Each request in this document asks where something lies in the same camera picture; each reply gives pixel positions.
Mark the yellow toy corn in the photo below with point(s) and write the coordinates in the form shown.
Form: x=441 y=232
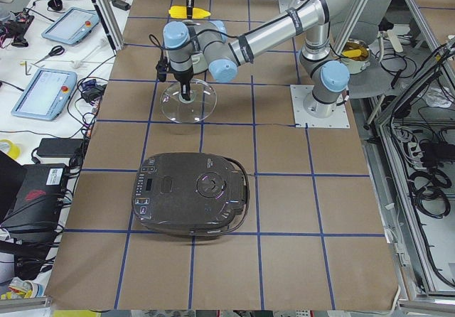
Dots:
x=199 y=13

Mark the black handled scissors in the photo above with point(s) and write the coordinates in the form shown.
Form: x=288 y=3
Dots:
x=54 y=51

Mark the yellow tape roll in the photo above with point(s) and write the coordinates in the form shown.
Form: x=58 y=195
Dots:
x=9 y=148

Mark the blue teach pendant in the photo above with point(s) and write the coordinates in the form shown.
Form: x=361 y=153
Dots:
x=46 y=94
x=72 y=27

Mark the black rice cooker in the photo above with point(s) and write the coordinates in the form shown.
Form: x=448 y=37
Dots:
x=191 y=194

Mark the steel bowl on chair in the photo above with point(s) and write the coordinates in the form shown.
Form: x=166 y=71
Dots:
x=356 y=56

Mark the grey white chair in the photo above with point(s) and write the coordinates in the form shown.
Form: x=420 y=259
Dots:
x=367 y=78

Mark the aluminium frame post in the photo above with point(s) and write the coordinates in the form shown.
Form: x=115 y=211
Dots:
x=109 y=23

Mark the black red computer box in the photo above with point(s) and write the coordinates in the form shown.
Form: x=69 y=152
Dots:
x=31 y=199

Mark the glass pot lid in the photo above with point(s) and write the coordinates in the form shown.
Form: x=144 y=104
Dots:
x=200 y=105

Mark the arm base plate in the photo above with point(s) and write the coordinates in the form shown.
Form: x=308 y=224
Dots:
x=308 y=113
x=286 y=4

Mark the near blue teach pendant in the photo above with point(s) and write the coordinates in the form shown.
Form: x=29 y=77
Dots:
x=46 y=94

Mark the far blue teach pendant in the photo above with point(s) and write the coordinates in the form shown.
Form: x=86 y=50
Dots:
x=72 y=27

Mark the black power adapter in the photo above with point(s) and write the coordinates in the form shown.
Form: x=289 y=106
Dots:
x=58 y=148

